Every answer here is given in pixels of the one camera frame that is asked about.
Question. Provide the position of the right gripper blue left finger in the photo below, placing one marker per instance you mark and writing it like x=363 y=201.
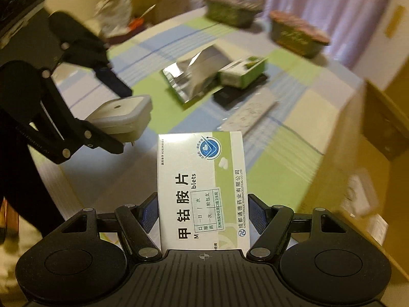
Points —
x=136 y=222

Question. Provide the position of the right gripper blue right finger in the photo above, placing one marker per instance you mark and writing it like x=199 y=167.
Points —
x=272 y=224

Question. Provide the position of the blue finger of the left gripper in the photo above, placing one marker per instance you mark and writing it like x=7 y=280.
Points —
x=81 y=47
x=93 y=138

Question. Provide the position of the white power adapter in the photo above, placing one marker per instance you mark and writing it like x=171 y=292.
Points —
x=124 y=119

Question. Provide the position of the white green medicine box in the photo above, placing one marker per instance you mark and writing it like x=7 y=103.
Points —
x=202 y=191

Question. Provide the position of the white remote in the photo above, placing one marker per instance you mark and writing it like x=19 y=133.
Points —
x=247 y=116

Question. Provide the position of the silver foil pouch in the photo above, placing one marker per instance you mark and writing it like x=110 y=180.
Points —
x=190 y=78

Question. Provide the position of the green throat spray box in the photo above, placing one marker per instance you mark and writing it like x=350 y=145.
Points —
x=242 y=72

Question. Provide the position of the clear plastic case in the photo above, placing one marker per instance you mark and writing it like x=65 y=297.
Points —
x=360 y=198

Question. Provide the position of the crumpled white plastic bag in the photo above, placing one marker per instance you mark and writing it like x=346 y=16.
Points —
x=114 y=17

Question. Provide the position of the checked tablecloth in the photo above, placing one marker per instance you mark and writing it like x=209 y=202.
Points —
x=300 y=154

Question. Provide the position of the brown cardboard box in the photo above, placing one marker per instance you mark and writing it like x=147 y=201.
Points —
x=371 y=135

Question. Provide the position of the left dark noodle bowl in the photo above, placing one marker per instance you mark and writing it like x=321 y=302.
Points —
x=236 y=13

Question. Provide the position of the dark noodle bowl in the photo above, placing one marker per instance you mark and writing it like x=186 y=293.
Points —
x=297 y=35
x=236 y=13

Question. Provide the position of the right dark noodle bowl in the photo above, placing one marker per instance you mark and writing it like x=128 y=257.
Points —
x=297 y=35

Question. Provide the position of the yellow wall hanger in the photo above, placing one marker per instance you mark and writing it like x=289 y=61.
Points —
x=395 y=21

